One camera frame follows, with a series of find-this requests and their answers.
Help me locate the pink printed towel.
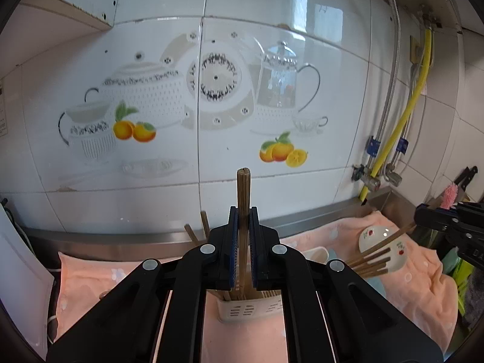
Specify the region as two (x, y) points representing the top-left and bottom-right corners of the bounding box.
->
(57, 212), (460, 363)

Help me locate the red handled metal valve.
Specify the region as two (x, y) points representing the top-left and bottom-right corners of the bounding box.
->
(351, 163), (382, 193)

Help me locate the yellowed wall plate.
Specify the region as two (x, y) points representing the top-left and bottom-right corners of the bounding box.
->
(410, 36), (425, 64)

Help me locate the floral ceramic plate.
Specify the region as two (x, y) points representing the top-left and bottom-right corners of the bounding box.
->
(357, 226), (410, 273)

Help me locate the black handled kitchen knife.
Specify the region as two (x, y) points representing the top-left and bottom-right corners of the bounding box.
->
(454, 165), (478, 197)

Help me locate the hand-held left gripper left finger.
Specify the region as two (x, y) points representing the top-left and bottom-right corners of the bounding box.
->
(45, 206), (240, 363)

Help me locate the cream plastic utensil holder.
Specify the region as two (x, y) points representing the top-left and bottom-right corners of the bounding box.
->
(215, 245), (329, 325)

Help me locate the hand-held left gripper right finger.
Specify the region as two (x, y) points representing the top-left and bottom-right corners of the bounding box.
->
(249, 207), (444, 363)

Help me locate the green plastic basket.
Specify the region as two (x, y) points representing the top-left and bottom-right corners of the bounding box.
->
(452, 261), (475, 311)

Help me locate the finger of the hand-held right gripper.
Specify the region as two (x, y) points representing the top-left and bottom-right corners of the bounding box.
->
(414, 215), (458, 231)
(416, 204), (460, 218)

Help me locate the yellow gas hose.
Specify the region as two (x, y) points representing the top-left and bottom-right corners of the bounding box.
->
(358, 28), (433, 203)

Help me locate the metal angle valve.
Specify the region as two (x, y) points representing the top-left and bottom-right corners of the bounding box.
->
(383, 162), (404, 187)

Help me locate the teal plastic container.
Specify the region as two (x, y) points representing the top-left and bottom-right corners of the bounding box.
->
(442, 251), (460, 273)

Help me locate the pink bottle brush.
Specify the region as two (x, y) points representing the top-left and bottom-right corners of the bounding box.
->
(439, 182), (459, 209)

